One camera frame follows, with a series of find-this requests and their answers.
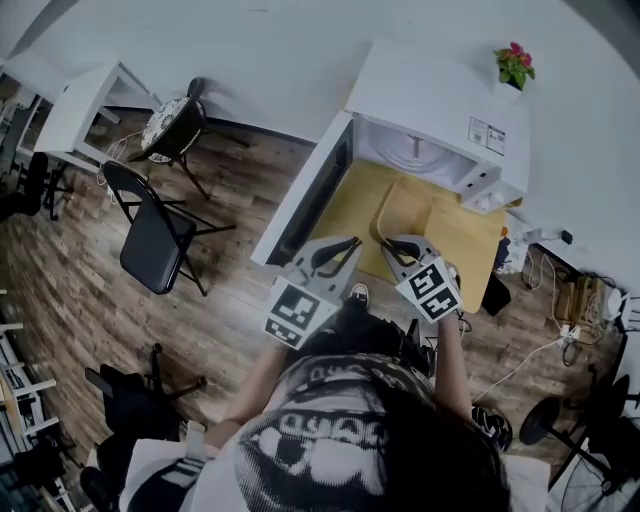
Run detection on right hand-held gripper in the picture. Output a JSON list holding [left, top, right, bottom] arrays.
[[381, 234, 464, 325]]

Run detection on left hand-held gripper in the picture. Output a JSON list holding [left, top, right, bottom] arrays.
[[263, 236, 362, 351]]

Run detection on yellow plastic bowl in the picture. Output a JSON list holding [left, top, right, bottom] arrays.
[[369, 178, 434, 242]]

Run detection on white microwave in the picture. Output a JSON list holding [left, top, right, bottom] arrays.
[[249, 38, 531, 267]]

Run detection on person's left forearm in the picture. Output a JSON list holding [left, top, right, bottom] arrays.
[[207, 339, 290, 449]]

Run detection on person's right forearm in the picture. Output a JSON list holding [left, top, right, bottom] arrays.
[[432, 312, 475, 419]]

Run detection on black trousers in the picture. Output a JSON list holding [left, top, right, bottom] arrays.
[[299, 299, 437, 379]]

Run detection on white power strip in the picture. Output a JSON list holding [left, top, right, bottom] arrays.
[[519, 227, 564, 247]]

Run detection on tan cardboard box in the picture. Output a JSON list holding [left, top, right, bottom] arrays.
[[553, 274, 607, 322]]

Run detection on black folding chair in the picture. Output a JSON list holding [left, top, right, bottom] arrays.
[[101, 159, 237, 297]]

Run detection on black white striped bag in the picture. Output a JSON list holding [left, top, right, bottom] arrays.
[[471, 403, 515, 453]]

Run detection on white black printed t-shirt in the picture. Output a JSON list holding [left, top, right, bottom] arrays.
[[119, 349, 551, 512]]

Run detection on chair with patterned cushion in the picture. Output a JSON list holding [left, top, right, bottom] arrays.
[[126, 76, 252, 202]]

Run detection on potted red flower plant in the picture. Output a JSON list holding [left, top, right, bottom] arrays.
[[492, 41, 537, 93]]

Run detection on black standing fan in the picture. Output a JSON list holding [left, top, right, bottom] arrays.
[[518, 372, 640, 497]]

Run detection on white desk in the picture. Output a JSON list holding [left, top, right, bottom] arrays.
[[33, 59, 167, 175]]

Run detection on black office chair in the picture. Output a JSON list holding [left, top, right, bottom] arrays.
[[0, 151, 76, 225]]

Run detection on long white cable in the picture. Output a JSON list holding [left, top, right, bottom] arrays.
[[471, 323, 584, 407]]

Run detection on white wire rack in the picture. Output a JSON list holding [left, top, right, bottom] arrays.
[[0, 319, 67, 454]]

